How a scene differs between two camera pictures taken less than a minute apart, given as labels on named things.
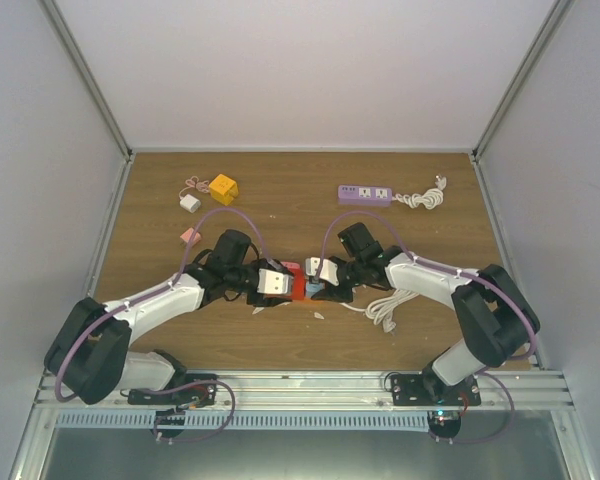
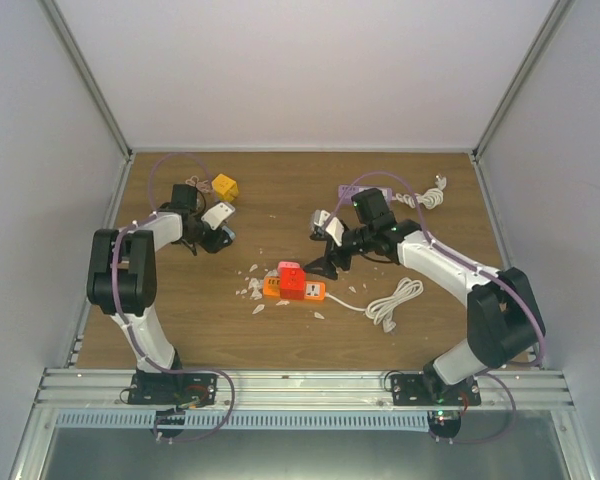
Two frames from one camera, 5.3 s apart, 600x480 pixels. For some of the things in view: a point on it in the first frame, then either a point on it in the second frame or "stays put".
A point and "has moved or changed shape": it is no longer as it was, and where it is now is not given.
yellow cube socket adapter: (224, 189) stays put
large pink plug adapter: (291, 265) stays put
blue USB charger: (311, 289) has moved or changed shape
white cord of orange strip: (384, 308) stays put
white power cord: (430, 199) stays put
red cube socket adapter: (298, 283) stays put
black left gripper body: (257, 301) -> (209, 245)
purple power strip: (364, 195) stays put
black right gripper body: (356, 272) -> (345, 261)
